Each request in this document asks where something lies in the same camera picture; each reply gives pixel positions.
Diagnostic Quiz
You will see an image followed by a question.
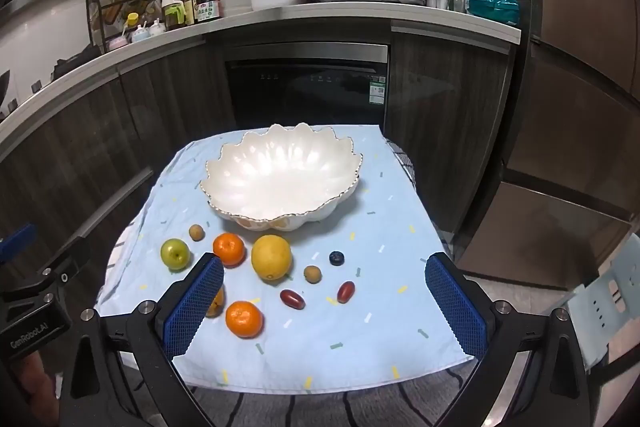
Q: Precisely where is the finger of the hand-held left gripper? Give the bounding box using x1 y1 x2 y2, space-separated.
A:
30 237 93 303
0 223 38 265

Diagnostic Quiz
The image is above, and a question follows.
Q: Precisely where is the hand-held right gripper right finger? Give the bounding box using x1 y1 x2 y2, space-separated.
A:
424 252 593 427

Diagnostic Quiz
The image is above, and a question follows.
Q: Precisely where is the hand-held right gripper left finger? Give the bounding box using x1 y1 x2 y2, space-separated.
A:
59 252 226 427

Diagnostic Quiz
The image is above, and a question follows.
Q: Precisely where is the spotted yellow-brown fruit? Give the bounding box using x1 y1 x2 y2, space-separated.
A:
205 284 226 319

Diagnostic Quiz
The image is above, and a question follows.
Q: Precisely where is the orange mandarin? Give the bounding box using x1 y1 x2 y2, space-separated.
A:
225 301 264 339
213 233 246 268

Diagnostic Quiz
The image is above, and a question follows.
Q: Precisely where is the green apple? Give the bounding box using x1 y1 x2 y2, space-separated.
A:
160 238 191 269

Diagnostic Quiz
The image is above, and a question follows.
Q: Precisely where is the yellow lemon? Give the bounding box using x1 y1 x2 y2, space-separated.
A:
250 234 293 282

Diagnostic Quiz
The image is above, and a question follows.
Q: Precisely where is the white scalloped bowl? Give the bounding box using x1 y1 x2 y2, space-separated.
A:
200 123 364 233

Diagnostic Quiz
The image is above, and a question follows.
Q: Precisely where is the person's left hand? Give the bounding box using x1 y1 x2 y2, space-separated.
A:
10 349 56 413

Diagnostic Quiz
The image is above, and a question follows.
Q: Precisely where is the light blue confetti tablecloth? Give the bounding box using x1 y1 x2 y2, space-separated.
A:
94 124 476 395

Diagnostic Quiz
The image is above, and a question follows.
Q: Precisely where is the light blue plastic chair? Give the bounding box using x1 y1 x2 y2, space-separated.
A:
552 227 640 408

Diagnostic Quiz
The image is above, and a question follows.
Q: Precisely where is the black gas stove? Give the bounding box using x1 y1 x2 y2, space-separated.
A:
50 49 103 82

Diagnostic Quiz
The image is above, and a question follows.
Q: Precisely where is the kitchen counter with dark cabinets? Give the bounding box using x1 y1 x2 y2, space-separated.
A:
0 2 523 308

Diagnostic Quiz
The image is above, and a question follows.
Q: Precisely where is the dark refrigerator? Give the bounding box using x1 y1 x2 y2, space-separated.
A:
455 0 640 303

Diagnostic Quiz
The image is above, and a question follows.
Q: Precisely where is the black built-in dishwasher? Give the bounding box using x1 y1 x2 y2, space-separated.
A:
223 43 390 130

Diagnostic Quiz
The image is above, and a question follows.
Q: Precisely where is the green-capped bottle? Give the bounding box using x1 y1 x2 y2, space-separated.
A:
161 0 186 32

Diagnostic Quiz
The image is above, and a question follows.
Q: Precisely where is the teal bag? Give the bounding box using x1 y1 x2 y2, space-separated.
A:
464 0 520 26

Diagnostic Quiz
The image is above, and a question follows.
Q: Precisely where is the black wire spice rack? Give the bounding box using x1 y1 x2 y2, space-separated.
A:
86 0 163 48

